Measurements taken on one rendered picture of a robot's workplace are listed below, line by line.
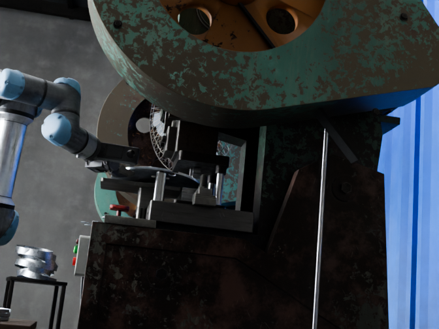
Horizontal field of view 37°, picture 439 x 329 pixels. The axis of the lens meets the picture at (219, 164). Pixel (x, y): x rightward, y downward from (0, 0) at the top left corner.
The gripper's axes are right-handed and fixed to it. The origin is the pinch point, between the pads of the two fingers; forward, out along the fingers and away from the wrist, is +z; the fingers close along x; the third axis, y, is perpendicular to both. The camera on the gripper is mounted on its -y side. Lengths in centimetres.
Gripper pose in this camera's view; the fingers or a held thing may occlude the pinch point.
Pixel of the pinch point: (134, 170)
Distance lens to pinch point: 196.8
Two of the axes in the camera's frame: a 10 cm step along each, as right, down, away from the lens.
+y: -8.8, 0.2, 4.8
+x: -1.4, 9.4, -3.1
